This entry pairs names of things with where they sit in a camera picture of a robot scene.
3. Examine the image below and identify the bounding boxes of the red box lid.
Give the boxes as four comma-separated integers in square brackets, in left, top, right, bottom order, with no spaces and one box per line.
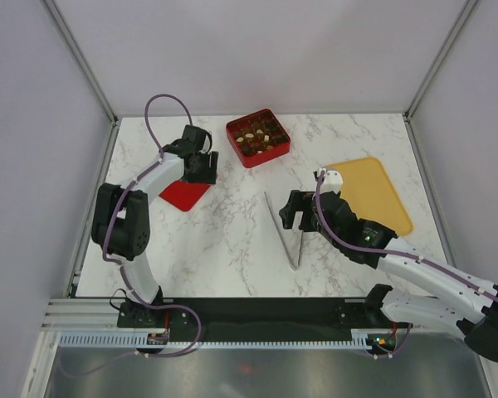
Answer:
[159,181,211,212]

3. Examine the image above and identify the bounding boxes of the metal tongs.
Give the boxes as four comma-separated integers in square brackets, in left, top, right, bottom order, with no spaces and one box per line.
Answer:
[264,191,303,271]

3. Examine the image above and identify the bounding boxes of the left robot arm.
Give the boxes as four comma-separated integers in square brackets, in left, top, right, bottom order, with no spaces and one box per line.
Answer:
[90,124,219,327]

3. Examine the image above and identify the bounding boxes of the red compartment chocolate box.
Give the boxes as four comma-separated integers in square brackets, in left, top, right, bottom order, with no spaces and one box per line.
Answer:
[226,109,291,168]

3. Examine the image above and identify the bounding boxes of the yellow tray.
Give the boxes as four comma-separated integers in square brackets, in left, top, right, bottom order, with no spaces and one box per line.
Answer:
[329,157,413,236]

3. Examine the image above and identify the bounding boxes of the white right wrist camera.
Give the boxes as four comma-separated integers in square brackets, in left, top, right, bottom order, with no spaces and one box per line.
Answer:
[314,167,344,195]

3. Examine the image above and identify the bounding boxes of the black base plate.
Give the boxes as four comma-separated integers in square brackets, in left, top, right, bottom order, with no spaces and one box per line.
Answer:
[117,298,393,343]

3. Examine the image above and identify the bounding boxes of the white slotted cable duct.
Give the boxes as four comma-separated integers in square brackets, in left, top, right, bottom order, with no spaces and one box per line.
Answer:
[58,332,394,351]

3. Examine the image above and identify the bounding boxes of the aluminium front rail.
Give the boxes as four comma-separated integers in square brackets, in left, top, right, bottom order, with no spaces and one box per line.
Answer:
[41,298,119,332]

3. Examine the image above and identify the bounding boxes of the aluminium frame left post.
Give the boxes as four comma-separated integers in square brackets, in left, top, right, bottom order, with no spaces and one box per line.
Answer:
[41,0,121,125]

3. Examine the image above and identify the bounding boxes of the aluminium frame post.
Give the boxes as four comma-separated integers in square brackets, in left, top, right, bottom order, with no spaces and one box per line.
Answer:
[403,0,481,123]
[41,0,121,125]

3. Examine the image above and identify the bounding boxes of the aluminium frame right post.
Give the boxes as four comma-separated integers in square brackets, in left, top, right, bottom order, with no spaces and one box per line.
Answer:
[403,0,481,123]

